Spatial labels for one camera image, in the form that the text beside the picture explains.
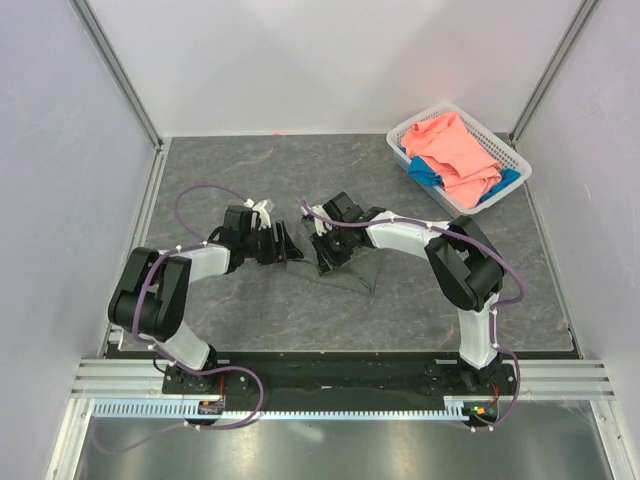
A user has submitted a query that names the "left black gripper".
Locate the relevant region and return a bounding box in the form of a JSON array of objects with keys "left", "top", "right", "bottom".
[{"left": 241, "top": 221, "right": 303, "bottom": 266}]

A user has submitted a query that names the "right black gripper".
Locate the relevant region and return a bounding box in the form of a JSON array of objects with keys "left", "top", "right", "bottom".
[{"left": 310, "top": 225, "right": 353, "bottom": 275}]

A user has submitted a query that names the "grey cloth napkin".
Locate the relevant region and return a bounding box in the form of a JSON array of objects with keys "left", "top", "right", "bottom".
[{"left": 286, "top": 220, "right": 384, "bottom": 294}]

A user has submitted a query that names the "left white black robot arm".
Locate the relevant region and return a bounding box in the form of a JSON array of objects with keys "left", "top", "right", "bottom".
[{"left": 107, "top": 201, "right": 303, "bottom": 393}]

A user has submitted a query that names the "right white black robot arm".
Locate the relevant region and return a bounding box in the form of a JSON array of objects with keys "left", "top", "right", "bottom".
[{"left": 301, "top": 192, "right": 505, "bottom": 394}]

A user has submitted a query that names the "blue cloth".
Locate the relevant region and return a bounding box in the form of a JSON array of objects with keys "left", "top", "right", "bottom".
[{"left": 408, "top": 156, "right": 521, "bottom": 208}]

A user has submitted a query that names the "salmon pink cloth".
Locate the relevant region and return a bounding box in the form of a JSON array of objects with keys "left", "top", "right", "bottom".
[{"left": 401, "top": 112, "right": 502, "bottom": 178}]

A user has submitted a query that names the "white plastic basket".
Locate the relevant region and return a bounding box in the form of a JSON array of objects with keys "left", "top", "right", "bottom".
[{"left": 386, "top": 104, "right": 532, "bottom": 217}]

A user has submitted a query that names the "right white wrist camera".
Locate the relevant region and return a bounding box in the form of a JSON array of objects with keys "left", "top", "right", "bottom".
[{"left": 301, "top": 205, "right": 332, "bottom": 237}]

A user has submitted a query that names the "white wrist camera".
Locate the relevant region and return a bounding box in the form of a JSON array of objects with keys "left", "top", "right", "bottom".
[
  {"left": 301, "top": 205, "right": 332, "bottom": 237},
  {"left": 244, "top": 199, "right": 274, "bottom": 230}
]

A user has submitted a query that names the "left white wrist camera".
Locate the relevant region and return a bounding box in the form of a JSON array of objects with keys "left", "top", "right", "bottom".
[{"left": 244, "top": 199, "right": 274, "bottom": 230}]

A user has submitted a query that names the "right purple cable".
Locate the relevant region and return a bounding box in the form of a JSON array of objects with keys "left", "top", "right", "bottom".
[{"left": 299, "top": 200, "right": 528, "bottom": 434}]

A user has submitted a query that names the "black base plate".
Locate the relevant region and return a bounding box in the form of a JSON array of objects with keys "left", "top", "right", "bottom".
[{"left": 162, "top": 349, "right": 519, "bottom": 401}]

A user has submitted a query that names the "slotted cable duct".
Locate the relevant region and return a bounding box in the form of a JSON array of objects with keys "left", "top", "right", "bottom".
[{"left": 93, "top": 399, "right": 471, "bottom": 421}]

